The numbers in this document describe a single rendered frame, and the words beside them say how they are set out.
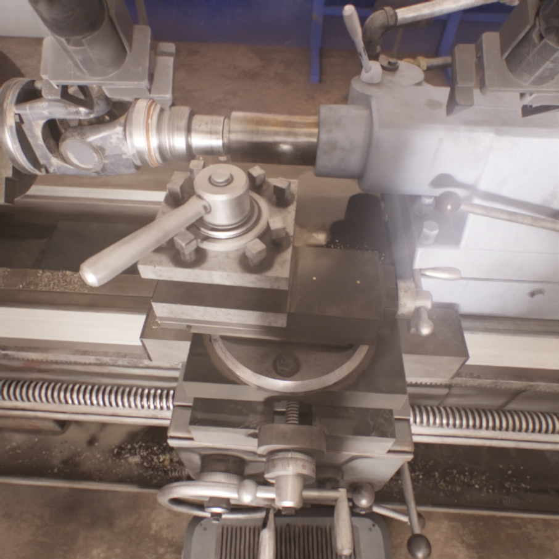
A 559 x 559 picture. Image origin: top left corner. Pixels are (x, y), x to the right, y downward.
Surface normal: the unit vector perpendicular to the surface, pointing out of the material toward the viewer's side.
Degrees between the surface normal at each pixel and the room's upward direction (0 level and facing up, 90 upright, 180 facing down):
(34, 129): 90
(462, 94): 30
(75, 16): 115
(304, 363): 0
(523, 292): 90
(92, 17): 106
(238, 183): 0
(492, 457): 0
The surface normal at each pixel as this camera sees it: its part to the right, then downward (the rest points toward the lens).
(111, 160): 0.28, 0.76
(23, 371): -0.06, 0.78
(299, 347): 0.02, -0.62
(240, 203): 0.71, 0.56
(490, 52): 0.01, -0.14
